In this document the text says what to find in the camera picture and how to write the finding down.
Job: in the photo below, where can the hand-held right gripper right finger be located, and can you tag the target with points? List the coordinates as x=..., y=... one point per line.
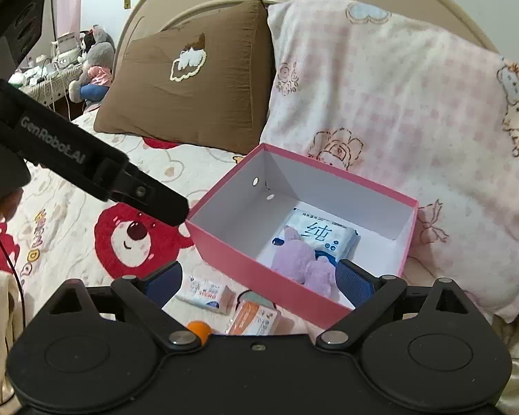
x=354, y=283

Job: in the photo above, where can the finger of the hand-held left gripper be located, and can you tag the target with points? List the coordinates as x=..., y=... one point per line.
x=155, y=199

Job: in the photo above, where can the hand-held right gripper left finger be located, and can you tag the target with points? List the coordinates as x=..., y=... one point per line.
x=166, y=283

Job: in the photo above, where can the small white tissue pack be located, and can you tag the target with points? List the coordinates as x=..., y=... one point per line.
x=203, y=292

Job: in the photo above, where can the orange makeup sponge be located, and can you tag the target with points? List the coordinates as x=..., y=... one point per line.
x=199, y=329

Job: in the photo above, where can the blue wet wipes pack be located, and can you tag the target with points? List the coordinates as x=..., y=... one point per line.
x=324, y=233

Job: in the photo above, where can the purple plush toy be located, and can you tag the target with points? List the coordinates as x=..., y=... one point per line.
x=294, y=259

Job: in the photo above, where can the pink cardboard box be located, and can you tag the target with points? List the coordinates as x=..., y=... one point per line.
x=225, y=242

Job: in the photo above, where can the clear box with orange label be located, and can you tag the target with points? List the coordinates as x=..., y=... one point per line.
x=251, y=317

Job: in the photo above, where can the white bedside table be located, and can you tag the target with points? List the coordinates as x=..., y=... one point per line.
x=39, y=86

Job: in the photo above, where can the white appliance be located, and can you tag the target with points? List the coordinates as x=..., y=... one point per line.
x=65, y=49

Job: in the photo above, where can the grey plush toy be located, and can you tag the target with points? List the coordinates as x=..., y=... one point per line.
x=97, y=54

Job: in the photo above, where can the brown pillow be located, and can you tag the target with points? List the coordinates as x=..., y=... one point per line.
x=199, y=108

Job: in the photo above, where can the black white plush toy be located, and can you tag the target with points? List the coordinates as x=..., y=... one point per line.
x=86, y=41

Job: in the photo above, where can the pink curtain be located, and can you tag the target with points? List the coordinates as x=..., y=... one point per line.
x=67, y=0

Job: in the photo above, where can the pink checked pillow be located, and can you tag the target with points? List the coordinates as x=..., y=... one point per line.
x=415, y=95

